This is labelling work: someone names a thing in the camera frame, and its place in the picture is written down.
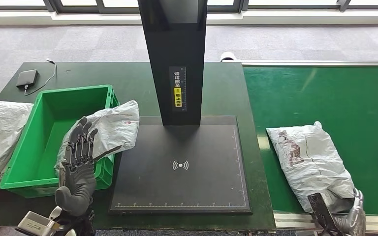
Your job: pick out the green conveyor belt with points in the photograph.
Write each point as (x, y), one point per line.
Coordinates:
(306, 91)

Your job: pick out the grey plastic mailer parcel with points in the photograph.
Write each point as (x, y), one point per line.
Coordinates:
(114, 127)
(309, 163)

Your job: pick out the black scanner base plate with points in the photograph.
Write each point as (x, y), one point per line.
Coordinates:
(182, 185)

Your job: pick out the black and yellow column label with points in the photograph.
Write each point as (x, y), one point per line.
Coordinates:
(177, 97)

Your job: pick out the small white round object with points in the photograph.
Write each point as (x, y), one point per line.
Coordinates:
(228, 57)

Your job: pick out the black scanner column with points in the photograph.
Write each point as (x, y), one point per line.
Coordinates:
(163, 65)

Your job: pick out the green plastic crate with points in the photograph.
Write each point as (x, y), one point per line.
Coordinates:
(52, 130)

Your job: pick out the dark window frame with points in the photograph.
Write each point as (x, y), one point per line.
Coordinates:
(123, 10)

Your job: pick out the black power bank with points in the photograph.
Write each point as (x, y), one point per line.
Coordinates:
(27, 78)

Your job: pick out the white windowsill ledge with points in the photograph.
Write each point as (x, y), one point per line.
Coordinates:
(273, 18)

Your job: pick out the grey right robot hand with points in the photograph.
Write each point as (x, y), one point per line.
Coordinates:
(355, 215)

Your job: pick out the large crumpled white bag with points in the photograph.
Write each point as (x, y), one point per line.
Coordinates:
(0, 130)

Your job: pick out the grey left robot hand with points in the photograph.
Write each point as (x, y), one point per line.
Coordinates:
(78, 185)

